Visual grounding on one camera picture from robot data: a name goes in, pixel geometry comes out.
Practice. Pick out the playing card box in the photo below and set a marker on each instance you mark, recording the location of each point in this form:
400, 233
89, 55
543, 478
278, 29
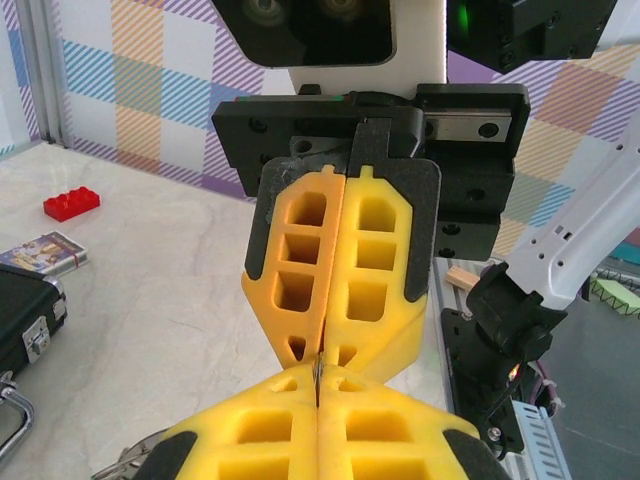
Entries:
45, 252

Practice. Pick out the red toy brick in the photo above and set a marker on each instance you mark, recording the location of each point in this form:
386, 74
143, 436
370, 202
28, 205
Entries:
70, 202

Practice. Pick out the green foam block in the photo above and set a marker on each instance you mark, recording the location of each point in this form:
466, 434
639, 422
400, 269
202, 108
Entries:
617, 295

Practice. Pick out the small wooden block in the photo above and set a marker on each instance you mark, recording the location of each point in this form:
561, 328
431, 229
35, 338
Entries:
462, 277

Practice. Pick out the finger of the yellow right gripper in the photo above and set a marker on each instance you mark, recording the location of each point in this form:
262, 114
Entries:
400, 250
275, 265

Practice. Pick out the large silver keyring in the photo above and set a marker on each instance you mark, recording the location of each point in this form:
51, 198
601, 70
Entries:
318, 372

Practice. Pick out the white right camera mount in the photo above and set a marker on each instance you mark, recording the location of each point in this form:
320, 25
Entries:
420, 50

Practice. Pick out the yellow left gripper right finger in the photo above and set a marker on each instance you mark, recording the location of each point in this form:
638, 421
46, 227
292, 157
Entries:
380, 435

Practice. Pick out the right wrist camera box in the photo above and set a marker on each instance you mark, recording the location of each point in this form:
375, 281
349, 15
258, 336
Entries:
300, 35

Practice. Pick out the aluminium frame post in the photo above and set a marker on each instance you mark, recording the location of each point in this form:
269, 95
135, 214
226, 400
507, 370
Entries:
47, 75

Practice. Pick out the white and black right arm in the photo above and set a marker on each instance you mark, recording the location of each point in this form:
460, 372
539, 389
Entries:
575, 235

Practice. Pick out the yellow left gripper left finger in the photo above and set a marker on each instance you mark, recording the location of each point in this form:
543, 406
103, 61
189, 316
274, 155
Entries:
260, 435

